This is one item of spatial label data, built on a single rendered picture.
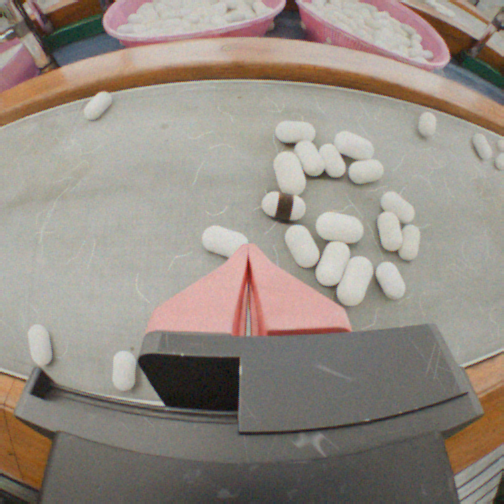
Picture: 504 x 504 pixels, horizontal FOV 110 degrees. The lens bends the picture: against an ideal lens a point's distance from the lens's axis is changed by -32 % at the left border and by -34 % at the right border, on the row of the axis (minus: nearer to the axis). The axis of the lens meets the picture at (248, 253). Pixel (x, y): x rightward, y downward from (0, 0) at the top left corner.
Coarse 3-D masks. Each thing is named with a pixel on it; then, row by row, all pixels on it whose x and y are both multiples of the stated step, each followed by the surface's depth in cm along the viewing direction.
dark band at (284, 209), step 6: (282, 198) 19; (288, 198) 19; (282, 204) 18; (288, 204) 18; (276, 210) 19; (282, 210) 19; (288, 210) 19; (276, 216) 19; (282, 216) 19; (288, 216) 19
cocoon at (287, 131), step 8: (280, 128) 20; (288, 128) 20; (296, 128) 20; (304, 128) 20; (312, 128) 20; (280, 136) 20; (288, 136) 20; (296, 136) 20; (304, 136) 20; (312, 136) 20
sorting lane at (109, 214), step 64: (0, 128) 22; (64, 128) 22; (128, 128) 22; (192, 128) 22; (256, 128) 22; (320, 128) 22; (384, 128) 23; (448, 128) 24; (0, 192) 20; (64, 192) 20; (128, 192) 20; (192, 192) 20; (256, 192) 21; (320, 192) 21; (384, 192) 21; (448, 192) 22; (0, 256) 19; (64, 256) 19; (128, 256) 19; (192, 256) 19; (320, 256) 20; (384, 256) 20; (448, 256) 20; (0, 320) 17; (64, 320) 18; (128, 320) 18; (384, 320) 19; (448, 320) 19; (64, 384) 17
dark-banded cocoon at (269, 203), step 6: (270, 192) 19; (276, 192) 19; (264, 198) 19; (270, 198) 19; (276, 198) 19; (294, 198) 19; (300, 198) 19; (264, 204) 19; (270, 204) 19; (276, 204) 18; (294, 204) 18; (300, 204) 19; (264, 210) 19; (270, 210) 19; (294, 210) 19; (300, 210) 19; (294, 216) 19; (300, 216) 19
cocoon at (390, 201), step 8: (392, 192) 19; (384, 200) 20; (392, 200) 19; (400, 200) 19; (384, 208) 20; (392, 208) 19; (400, 208) 19; (408, 208) 19; (400, 216) 19; (408, 216) 19
